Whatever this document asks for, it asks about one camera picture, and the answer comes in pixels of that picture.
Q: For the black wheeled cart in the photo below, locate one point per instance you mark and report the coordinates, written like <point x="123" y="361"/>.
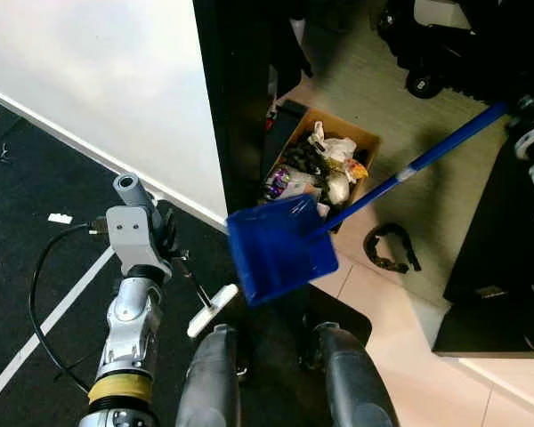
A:
<point x="463" y="53"/>

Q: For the black horseshoe-shaped object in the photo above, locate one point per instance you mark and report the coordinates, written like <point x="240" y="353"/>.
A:
<point x="374" y="256"/>

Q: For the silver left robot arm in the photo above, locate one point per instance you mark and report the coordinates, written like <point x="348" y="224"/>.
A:
<point x="126" y="320"/>

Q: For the brown cardboard box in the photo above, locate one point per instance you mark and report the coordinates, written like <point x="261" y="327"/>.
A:
<point x="365" y="142"/>

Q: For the grey left robot leg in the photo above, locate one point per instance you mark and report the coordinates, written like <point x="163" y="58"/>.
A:
<point x="209" y="382"/>

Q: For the black low board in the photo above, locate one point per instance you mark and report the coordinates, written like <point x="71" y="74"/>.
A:
<point x="498" y="267"/>

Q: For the yellow wrapper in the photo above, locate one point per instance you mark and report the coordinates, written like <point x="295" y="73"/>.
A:
<point x="358" y="169"/>

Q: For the silver foil packet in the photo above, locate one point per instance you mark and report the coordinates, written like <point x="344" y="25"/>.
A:
<point x="336" y="189"/>

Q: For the black cabinet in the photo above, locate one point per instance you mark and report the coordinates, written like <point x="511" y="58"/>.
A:
<point x="240" y="89"/>

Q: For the white paper scrap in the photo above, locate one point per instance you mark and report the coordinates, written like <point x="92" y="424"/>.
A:
<point x="60" y="218"/>

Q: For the grey robot leg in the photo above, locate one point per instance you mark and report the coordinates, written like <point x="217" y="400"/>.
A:
<point x="351" y="378"/>
<point x="209" y="382"/>

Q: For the white red container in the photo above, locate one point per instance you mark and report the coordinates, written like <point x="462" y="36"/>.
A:
<point x="272" y="93"/>

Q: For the white plastic bag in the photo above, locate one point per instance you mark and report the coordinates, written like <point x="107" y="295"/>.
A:
<point x="336" y="144"/>

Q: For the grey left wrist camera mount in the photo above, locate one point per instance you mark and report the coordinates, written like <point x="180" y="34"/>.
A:
<point x="132" y="236"/>

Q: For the grey right robot leg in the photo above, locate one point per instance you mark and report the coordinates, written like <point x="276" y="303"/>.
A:
<point x="351" y="378"/>

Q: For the purple snack packet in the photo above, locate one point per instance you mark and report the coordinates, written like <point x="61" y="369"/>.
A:
<point x="279" y="183"/>

